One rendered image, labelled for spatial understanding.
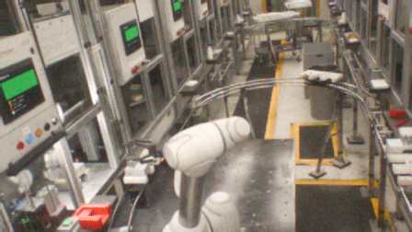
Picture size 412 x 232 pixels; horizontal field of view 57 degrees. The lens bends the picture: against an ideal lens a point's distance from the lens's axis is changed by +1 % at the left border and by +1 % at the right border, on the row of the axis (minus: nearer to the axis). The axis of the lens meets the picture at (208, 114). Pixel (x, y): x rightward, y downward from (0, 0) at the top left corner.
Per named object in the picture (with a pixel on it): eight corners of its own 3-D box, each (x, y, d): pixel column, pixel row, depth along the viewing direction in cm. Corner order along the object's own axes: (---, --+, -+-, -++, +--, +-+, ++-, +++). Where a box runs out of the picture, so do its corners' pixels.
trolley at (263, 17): (259, 68, 705) (256, 16, 668) (253, 61, 757) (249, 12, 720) (305, 61, 708) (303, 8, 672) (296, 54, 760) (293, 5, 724)
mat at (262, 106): (269, 163, 386) (269, 162, 386) (214, 163, 401) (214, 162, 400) (286, 38, 907) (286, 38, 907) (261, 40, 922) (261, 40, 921)
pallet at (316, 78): (299, 83, 363) (299, 74, 360) (307, 78, 372) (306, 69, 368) (335, 88, 338) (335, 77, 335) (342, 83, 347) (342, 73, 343)
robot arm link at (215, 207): (247, 233, 187) (243, 196, 178) (216, 249, 179) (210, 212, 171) (229, 216, 200) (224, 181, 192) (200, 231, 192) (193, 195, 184)
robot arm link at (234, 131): (229, 116, 153) (200, 126, 147) (249, 105, 137) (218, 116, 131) (241, 145, 152) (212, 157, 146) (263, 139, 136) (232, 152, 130)
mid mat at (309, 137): (347, 165, 364) (347, 164, 364) (289, 165, 378) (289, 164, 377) (337, 121, 453) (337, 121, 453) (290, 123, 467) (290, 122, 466)
